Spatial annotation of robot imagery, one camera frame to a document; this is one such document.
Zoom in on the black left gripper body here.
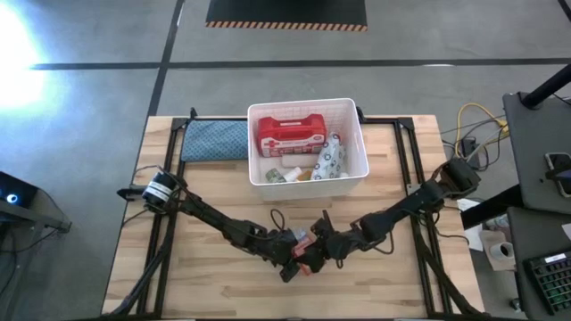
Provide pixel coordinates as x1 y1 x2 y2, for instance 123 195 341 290
262 229 301 271

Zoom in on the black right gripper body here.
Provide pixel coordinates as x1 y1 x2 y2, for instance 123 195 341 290
326 229 360 265

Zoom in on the blue and red box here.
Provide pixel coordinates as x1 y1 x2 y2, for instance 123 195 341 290
291 227 316 276

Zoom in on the grey wipes pack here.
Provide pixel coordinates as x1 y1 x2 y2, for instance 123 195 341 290
310 130 348 181

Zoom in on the red first aid kit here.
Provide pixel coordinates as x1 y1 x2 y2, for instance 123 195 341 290
256 112 328 159

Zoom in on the white plastic bin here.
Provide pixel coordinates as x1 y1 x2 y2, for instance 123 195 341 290
246 97 371 201

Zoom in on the blue patterned cloth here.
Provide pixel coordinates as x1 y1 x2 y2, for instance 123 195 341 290
179 119 250 163

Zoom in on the white paper sheet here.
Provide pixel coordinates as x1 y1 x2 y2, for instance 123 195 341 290
456 198 485 253

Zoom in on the black support bar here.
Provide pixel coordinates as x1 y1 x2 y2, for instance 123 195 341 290
460 184 524 230

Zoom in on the tape roll on cardboard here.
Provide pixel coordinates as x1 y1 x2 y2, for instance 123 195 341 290
479 229 517 273

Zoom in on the black power adapter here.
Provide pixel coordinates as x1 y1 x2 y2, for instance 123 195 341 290
460 136 482 170

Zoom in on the grey side table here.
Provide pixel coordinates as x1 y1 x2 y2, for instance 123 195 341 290
506 206 571 321

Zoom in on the grey desk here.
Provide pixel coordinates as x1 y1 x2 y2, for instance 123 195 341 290
502 90 571 216

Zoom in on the black hazard-striped floor mat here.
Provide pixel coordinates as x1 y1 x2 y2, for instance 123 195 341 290
204 0 368 33

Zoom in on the black smartphone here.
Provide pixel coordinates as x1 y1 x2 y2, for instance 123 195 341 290
544 152 571 199

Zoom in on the black pole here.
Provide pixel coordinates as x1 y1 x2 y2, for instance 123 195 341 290
520 63 571 111

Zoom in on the black device with blue light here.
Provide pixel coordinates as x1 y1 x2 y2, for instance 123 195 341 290
0 170 39 210

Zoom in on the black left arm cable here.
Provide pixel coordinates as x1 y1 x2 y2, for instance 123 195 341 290
269 208 287 232

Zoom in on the black metal table frame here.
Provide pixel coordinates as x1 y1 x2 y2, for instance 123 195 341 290
102 106 487 320

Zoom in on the yellow cable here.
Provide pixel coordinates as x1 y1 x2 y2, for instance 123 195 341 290
454 102 510 162

